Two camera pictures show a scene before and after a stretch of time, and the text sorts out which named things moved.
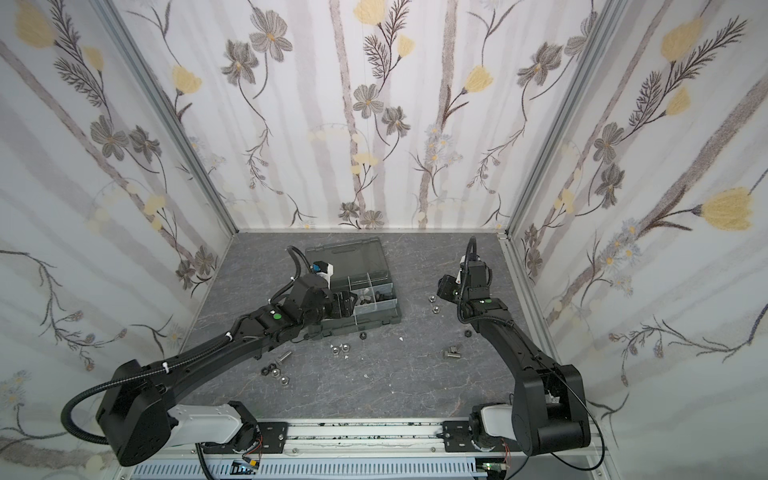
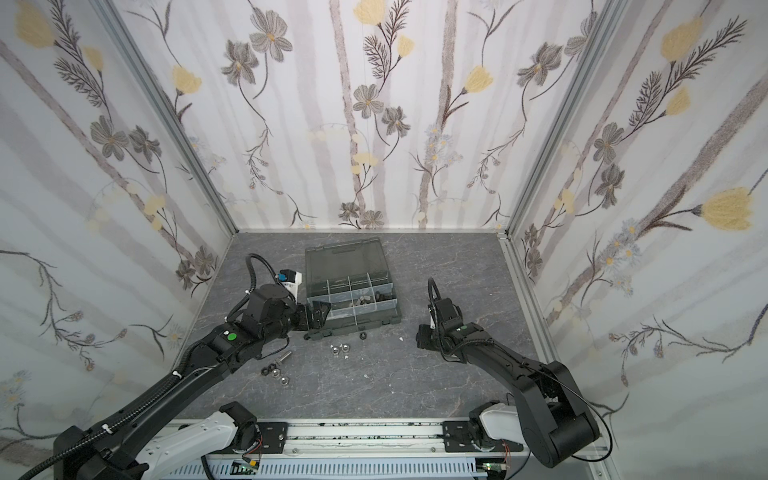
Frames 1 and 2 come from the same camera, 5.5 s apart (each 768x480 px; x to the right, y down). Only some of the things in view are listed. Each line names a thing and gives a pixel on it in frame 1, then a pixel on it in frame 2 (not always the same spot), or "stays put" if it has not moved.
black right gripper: (447, 286) → (429, 336)
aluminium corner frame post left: (112, 13) stays put
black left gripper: (348, 310) → (318, 321)
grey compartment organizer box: (360, 267) stays put
